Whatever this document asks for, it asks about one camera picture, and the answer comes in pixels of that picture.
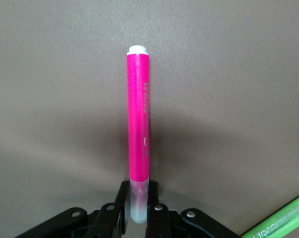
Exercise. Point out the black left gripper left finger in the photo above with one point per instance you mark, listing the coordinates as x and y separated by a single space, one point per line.
105 220

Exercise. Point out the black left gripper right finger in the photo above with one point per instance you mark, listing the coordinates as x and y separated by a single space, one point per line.
164 223

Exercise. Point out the green marker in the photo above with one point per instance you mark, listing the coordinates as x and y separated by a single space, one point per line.
283 218

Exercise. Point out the pink marker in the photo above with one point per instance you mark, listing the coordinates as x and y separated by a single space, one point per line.
138 111

